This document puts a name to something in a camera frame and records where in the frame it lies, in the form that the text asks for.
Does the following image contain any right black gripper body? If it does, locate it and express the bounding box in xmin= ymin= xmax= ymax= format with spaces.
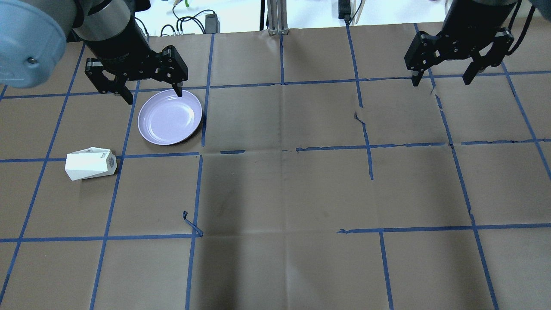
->
xmin=405 ymin=22 xmax=515 ymax=77

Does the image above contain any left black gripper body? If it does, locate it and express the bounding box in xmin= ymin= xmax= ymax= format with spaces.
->
xmin=85 ymin=20 xmax=189 ymax=93

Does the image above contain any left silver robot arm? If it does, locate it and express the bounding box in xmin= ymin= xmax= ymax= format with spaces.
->
xmin=0 ymin=0 xmax=189 ymax=104

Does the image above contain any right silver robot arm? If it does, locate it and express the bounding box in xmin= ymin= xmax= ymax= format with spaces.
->
xmin=405 ymin=0 xmax=550 ymax=86

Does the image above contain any lavender round plate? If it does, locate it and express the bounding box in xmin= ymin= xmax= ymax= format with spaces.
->
xmin=136 ymin=90 xmax=203 ymax=146

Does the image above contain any black power adapter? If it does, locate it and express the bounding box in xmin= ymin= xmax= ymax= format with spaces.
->
xmin=204 ymin=12 xmax=220 ymax=34

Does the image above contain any loose blue tape strip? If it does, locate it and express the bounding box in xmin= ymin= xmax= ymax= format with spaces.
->
xmin=183 ymin=210 xmax=204 ymax=238

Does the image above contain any black cables bundle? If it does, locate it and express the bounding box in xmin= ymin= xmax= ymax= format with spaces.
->
xmin=161 ymin=9 xmax=216 ymax=37

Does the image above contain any black plug with cable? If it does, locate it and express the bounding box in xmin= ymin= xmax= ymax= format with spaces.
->
xmin=337 ymin=0 xmax=356 ymax=25

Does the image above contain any aluminium extrusion post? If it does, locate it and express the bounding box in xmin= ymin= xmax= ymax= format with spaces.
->
xmin=267 ymin=0 xmax=289 ymax=37

